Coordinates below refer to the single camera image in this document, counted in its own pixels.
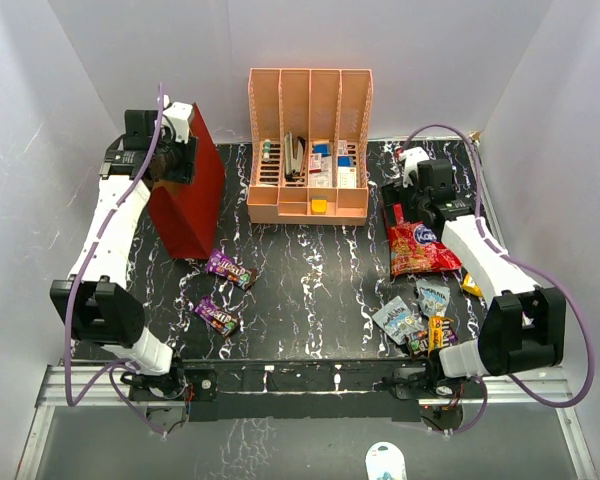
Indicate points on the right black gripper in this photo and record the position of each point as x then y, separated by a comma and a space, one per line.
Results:
398, 194

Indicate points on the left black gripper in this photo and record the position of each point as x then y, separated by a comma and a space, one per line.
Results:
186, 172

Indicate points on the red chips bag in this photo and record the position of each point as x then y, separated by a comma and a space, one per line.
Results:
413, 247

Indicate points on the red paper bag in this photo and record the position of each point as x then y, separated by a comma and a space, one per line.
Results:
185, 216

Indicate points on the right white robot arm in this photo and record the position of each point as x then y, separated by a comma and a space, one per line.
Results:
524, 327

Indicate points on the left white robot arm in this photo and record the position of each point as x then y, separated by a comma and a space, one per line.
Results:
93, 301

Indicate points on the white card box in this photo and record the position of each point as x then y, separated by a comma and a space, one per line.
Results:
346, 172

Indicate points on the yellow snack pack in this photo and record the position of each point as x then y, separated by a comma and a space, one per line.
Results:
469, 286

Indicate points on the light blue snack pouch right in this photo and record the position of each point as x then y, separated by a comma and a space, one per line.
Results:
433, 299

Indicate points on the light blue snack pouch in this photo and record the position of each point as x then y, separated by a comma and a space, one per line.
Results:
433, 299
397, 320

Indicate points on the purple candy pack upper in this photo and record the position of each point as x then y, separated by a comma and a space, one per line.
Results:
221, 265

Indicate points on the purple candy pack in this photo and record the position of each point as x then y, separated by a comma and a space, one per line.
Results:
223, 322
221, 265

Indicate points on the yellow eraser block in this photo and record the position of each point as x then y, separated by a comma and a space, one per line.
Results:
318, 206

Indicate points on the red white paper box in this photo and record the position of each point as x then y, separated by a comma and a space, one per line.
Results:
320, 165

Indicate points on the grey stapler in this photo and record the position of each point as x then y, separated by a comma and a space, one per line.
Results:
294, 147

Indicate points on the light blue snack pouch left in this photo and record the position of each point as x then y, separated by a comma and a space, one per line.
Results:
397, 320

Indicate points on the yellow candy pack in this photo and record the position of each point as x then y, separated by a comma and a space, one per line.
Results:
440, 333

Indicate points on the peach desk organizer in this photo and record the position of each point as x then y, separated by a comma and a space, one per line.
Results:
331, 105

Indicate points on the brown candy pack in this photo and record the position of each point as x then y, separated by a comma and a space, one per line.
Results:
418, 344

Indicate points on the purple candy pack lower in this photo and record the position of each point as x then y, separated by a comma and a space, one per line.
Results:
223, 322

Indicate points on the white oval object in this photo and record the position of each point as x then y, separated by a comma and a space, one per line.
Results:
385, 461

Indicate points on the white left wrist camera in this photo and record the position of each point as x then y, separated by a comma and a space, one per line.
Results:
176, 119

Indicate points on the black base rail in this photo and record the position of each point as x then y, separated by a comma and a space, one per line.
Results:
297, 389

